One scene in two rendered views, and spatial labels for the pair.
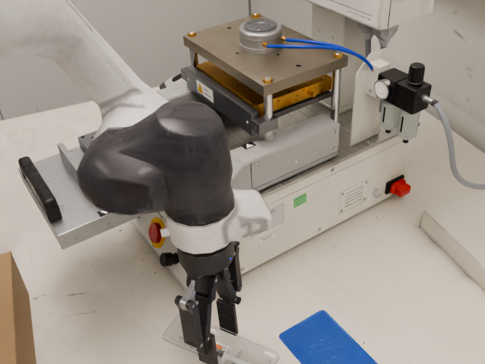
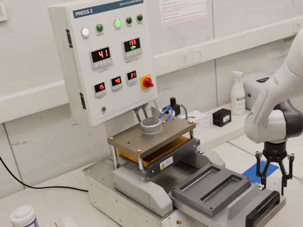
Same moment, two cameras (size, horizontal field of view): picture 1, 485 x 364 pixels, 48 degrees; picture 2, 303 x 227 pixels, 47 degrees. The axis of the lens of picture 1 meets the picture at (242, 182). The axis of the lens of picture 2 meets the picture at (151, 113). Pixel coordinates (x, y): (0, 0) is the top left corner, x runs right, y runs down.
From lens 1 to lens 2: 1.53 m
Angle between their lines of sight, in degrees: 82
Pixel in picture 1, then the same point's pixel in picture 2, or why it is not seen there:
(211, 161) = not seen: hidden behind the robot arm
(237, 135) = (165, 179)
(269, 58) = (167, 126)
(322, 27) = (122, 124)
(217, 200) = not seen: hidden behind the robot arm
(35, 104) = not seen: outside the picture
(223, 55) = (166, 137)
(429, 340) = (231, 160)
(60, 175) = (241, 215)
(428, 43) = (57, 142)
